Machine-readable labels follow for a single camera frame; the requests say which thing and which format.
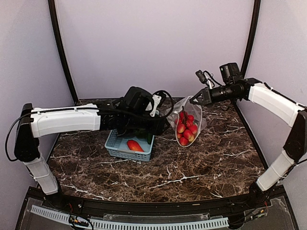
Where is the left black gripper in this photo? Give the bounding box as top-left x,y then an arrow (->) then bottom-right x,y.
126,112 -> 171,136

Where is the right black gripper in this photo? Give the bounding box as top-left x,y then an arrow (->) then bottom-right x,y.
190,82 -> 239,105

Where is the orange red toy mango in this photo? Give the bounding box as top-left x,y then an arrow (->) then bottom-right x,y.
127,139 -> 144,152

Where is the polka dot zip bag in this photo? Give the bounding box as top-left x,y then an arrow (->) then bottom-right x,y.
166,96 -> 207,148

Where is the light blue plastic basket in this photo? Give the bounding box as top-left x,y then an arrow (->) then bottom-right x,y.
105,115 -> 155,161

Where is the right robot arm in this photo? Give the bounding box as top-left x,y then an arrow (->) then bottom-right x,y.
190,63 -> 307,208

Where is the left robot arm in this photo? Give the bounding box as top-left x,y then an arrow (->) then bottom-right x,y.
9,86 -> 171,209

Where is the green toy avocado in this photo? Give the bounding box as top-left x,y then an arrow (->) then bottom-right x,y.
135,130 -> 147,138

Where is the green toy cucumber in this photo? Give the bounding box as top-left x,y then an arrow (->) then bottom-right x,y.
146,133 -> 153,145

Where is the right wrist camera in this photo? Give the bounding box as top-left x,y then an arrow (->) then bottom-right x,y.
195,70 -> 222,89

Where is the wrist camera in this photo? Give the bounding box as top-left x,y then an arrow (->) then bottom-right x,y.
145,90 -> 175,118
195,70 -> 222,89

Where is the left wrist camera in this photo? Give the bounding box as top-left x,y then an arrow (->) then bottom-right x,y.
145,90 -> 175,118

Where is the black front rail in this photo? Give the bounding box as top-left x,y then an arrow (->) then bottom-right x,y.
24,186 -> 286,218

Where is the right black frame post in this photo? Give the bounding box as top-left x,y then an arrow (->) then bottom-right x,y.
241,0 -> 261,77

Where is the black frame post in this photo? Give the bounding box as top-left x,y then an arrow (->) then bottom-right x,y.
241,0 -> 261,77
48,0 -> 79,104

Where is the grey slotted cable duct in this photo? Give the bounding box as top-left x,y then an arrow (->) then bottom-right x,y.
30,205 -> 229,230

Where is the left black frame post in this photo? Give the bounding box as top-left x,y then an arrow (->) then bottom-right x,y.
48,0 -> 79,104

